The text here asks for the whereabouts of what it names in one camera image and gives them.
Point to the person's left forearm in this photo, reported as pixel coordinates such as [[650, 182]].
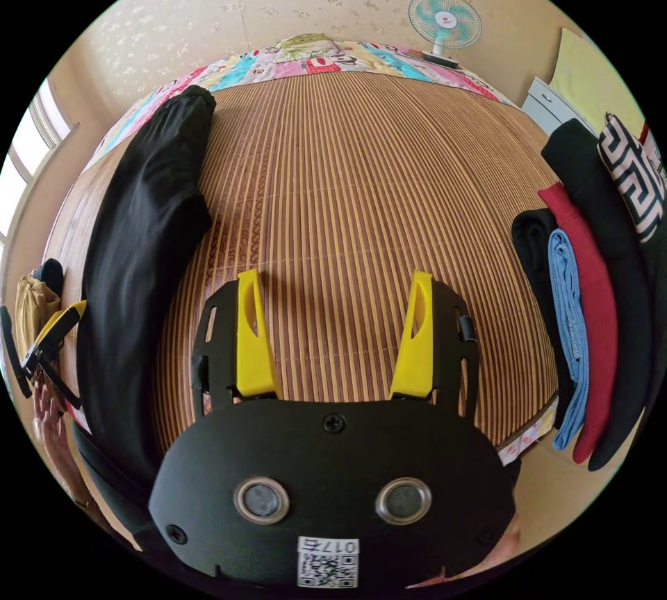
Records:
[[70, 464]]

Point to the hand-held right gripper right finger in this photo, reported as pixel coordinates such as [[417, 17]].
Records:
[[417, 360]]

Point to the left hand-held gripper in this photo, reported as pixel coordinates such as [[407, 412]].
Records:
[[49, 355]]

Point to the person's right hand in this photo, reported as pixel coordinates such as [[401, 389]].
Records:
[[508, 540]]

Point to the white cupboard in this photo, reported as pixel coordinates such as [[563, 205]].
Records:
[[542, 105]]

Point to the bed with woven mat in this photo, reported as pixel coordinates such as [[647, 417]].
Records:
[[344, 183]]

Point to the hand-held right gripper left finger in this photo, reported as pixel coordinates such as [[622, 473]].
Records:
[[251, 350]]

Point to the black pants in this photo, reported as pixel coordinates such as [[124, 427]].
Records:
[[140, 225]]

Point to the khaki bag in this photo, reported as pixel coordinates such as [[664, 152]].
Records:
[[34, 298]]

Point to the person's left hand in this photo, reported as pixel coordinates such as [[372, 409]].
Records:
[[49, 412]]

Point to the teal table fan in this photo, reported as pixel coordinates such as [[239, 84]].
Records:
[[443, 19]]

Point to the pile of clothes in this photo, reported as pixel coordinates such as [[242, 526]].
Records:
[[599, 298]]

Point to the window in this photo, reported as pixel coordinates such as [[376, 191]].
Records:
[[31, 141]]

